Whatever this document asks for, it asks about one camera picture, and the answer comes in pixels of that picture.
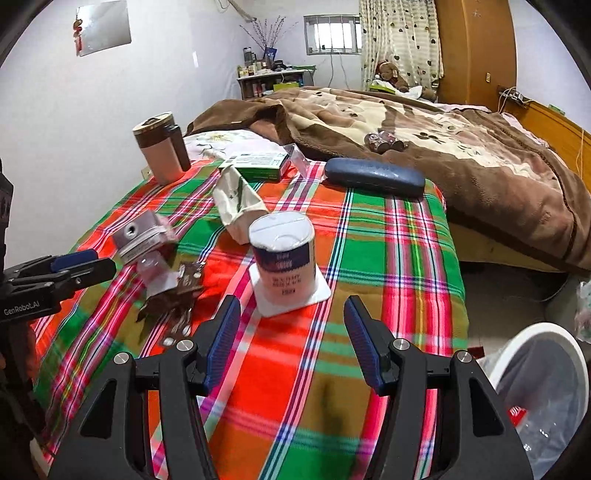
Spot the floral bed sheet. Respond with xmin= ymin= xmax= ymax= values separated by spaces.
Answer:
xmin=185 ymin=129 xmax=289 ymax=162

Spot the brown patterned blanket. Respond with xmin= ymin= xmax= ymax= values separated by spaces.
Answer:
xmin=187 ymin=85 xmax=591 ymax=278

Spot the dark blue glasses case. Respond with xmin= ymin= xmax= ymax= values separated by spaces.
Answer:
xmin=323 ymin=157 xmax=426 ymax=199

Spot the brown teddy bear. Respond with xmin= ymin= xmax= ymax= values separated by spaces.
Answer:
xmin=373 ymin=60 xmax=411 ymax=93

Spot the cluttered white shelf desk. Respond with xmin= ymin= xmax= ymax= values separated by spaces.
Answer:
xmin=236 ymin=69 xmax=317 ymax=100

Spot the brown foil wrapper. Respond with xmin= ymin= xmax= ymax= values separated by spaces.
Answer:
xmin=137 ymin=261 xmax=206 ymax=344

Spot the row of toiletry bottles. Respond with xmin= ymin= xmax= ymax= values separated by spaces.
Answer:
xmin=238 ymin=46 xmax=287 ymax=77

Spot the clear plastic container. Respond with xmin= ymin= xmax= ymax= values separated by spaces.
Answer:
xmin=137 ymin=251 xmax=181 ymax=296

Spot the square wall mirror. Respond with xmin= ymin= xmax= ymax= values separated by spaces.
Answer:
xmin=74 ymin=0 xmax=132 ymax=57

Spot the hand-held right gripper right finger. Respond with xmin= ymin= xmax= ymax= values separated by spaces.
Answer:
xmin=343 ymin=295 xmax=522 ymax=480

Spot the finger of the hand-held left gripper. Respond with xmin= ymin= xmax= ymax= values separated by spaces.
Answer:
xmin=4 ymin=249 xmax=99 ymax=278
xmin=14 ymin=257 xmax=117 ymax=295

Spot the heart print curtain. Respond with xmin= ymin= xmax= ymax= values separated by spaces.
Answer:
xmin=359 ymin=0 xmax=444 ymax=90

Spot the pink insulated mug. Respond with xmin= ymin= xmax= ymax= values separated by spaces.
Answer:
xmin=132 ymin=112 xmax=191 ymax=184

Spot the barred window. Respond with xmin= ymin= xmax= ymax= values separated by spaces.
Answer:
xmin=303 ymin=15 xmax=362 ymax=56

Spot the white round waste bin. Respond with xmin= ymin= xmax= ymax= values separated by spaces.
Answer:
xmin=475 ymin=322 xmax=589 ymax=480

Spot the green white medicine box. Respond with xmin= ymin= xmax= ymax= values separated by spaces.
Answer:
xmin=217 ymin=151 xmax=291 ymax=182

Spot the clear plastic packaging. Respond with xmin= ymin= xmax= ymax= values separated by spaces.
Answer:
xmin=283 ymin=144 xmax=310 ymax=175

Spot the white blue-label paper cup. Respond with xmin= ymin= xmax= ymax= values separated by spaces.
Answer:
xmin=248 ymin=211 xmax=316 ymax=308

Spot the purple milk carton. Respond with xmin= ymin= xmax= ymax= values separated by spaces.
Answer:
xmin=113 ymin=210 xmax=169 ymax=264

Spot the plaid red green tablecloth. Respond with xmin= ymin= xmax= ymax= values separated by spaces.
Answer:
xmin=30 ymin=159 xmax=469 ymax=480

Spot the wooden bed headboard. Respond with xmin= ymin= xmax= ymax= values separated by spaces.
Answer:
xmin=496 ymin=85 xmax=591 ymax=185

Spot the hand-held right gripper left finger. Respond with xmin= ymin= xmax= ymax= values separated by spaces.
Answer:
xmin=48 ymin=295 xmax=242 ymax=480

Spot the cream paper bag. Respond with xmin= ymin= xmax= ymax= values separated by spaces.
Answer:
xmin=212 ymin=165 xmax=269 ymax=243

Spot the air conditioner hose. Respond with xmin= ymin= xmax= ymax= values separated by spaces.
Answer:
xmin=222 ymin=0 xmax=257 ymax=21

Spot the wooden wardrobe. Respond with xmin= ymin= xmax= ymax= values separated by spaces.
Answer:
xmin=436 ymin=0 xmax=518 ymax=109

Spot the vase with dry branches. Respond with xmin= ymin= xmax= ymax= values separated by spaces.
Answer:
xmin=240 ymin=16 xmax=298 ymax=61

